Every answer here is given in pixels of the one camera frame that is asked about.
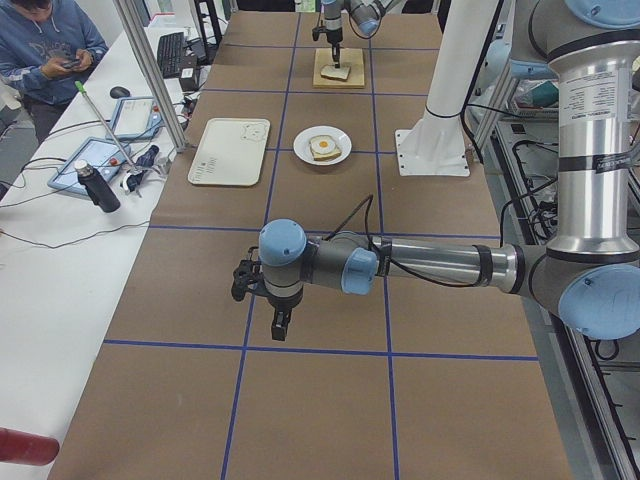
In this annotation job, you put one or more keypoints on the green tipped metal rod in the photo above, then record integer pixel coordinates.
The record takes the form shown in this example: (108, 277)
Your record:
(81, 89)

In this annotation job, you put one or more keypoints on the bread slice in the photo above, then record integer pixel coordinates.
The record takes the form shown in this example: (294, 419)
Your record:
(336, 153)
(332, 72)

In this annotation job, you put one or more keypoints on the person in blue hoodie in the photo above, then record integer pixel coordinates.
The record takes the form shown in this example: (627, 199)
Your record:
(46, 47)

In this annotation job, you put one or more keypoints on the black keyboard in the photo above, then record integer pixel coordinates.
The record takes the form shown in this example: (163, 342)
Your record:
(169, 54)

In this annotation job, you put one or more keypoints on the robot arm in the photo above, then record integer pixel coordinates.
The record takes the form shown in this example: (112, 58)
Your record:
(587, 274)
(365, 17)

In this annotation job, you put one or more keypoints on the cream bear serving tray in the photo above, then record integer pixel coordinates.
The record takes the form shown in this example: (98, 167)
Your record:
(230, 152)

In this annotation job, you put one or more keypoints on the red cylinder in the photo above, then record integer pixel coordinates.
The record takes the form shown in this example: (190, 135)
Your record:
(24, 448)

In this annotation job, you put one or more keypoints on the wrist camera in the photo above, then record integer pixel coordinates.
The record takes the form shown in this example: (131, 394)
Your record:
(248, 277)
(317, 32)

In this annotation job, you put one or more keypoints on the black water bottle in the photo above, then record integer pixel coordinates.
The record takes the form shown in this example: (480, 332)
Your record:
(96, 187)

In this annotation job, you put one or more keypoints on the aluminium frame post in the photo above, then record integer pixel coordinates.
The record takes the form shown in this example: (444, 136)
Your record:
(145, 57)

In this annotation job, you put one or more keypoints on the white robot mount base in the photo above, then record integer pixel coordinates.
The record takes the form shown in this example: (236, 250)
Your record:
(435, 145)

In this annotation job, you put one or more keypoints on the far teach pendant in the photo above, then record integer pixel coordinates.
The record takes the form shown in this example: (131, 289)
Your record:
(136, 118)

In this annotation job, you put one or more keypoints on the near teach pendant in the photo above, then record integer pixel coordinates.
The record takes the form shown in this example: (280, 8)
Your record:
(100, 155)

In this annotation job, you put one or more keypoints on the white round plate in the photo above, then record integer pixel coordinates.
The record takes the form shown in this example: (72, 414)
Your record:
(302, 149)

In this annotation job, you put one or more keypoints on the wooden cutting board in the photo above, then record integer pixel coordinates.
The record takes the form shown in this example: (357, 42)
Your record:
(349, 56)

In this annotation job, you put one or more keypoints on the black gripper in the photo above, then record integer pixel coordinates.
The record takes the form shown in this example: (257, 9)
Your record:
(282, 302)
(333, 36)

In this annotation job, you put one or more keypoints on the fried egg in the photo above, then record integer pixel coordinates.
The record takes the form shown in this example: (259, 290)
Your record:
(322, 146)

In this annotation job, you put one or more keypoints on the black computer mouse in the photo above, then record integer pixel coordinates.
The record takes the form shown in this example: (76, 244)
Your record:
(118, 92)

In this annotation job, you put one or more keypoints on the teach pendant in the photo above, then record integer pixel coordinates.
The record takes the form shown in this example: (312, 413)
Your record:
(136, 118)
(100, 155)

